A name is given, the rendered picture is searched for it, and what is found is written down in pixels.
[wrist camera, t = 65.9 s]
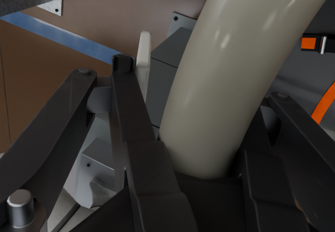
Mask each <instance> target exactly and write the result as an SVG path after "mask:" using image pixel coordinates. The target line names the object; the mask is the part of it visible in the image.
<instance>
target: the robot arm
mask: <svg viewBox="0 0 335 232"><path fill-rule="evenodd" d="M151 38H152V34H151V33H150V32H149V31H143V32H141V37H140V42H139V48H138V54H137V58H136V57H134V56H132V55H128V54H115V55H113V56H112V68H111V75H110V76H106V77H97V72H96V71H95V70H92V69H88V68H77V69H74V70H72V71H71V73H70V74H69V75H68V76H67V77H66V79H65V80H64V81H63V82H62V84H61V85H60V86H59V87H58V88H57V90H56V91H55V92H54V93H53V95H52V96H51V97H50V98H49V99H48V101H47V102H46V103H45V104H44V106H43V107H42V108H41V109H40V111H39V112H38V113H37V114H36V115H35V117H34V118H33V119H32V120H31V122H30V123H29V124H28V125H27V126H26V128H25V129H24V130H23V131H22V133H21V134H20V135H19V136H18V137H17V139H16V140H15V141H14V142H13V144H12V145H11V146H10V147H9V149H8V150H7V151H6V152H5V153H0V232H335V141H334V140H333V139H332V138H331V137H330V136H329V135H328V134H327V133H326V132H325V131H324V130H323V129H322V128H321V127H320V126H319V125H318V124H317V123H316V122H315V121H314V120H313V119H312V117H311V116H310V115H309V114H308V113H307V112H306V111H305V110H304V109H303V108H302V107H301V106H300V105H299V104H298V103H297V102H296V101H295V100H294V99H293V98H292V97H291V96H289V95H287V94H286V93H283V92H271V93H270V95H269V98H266V97H264V98H263V100H262V102H261V103H260V105H259V107H258V109H257V111H256V113H255V115H254V117H253V119H252V121H251V123H250V125H249V127H248V130H247V132H246V134H245V136H244V138H243V140H242V143H241V145H240V147H239V150H238V152H237V155H236V157H235V160H234V162H233V165H232V167H231V170H230V173H229V176H228V177H224V178H213V179H200V178H196V177H192V176H189V175H185V174H181V173H178V172H174V170H173V167H172V164H171V162H170V159H169V156H168V153H167V150H166V147H165V144H164V142H163V141H157V139H156V136H155V133H154V130H153V126H152V123H151V120H150V117H149V114H148V111H147V108H146V105H145V103H146V95H147V88H148V80H149V72H150V60H151ZM104 112H108V114H109V124H110V134H111V143H112V153H113V163H114V172H115V182H116V187H113V186H111V185H108V184H106V183H104V182H102V181H101V180H99V179H97V178H94V179H93V180H92V181H91V182H90V189H91V192H92V203H93V204H92V206H91V207H90V208H86V207H84V206H81V205H80V204H78V203H77V202H76V201H75V200H74V199H73V197H72V196H71V195H70V194H69V193H68V192H67V191H66V190H65V189H64V188H63V186H64V184H65V182H66V180H67V178H68V175H69V173H70V171H71V169H72V167H73V165H74V162H75V160H76V158H77V156H78V154H79V151H80V149H81V147H82V145H83V143H84V141H85V138H86V136H87V134H88V132H89V130H90V127H91V125H92V123H93V121H94V119H95V113H104ZM294 197H295V199H296V200H297V202H298V204H299V205H300V207H301V209H302V210H303V211H301V210H300V209H298V208H297V206H296V203H295V200H294ZM305 215H306V216H305ZM306 217H307V218H308V220H309V222H310V223H311V224H310V223H308V222H307V219H306Z"/></svg>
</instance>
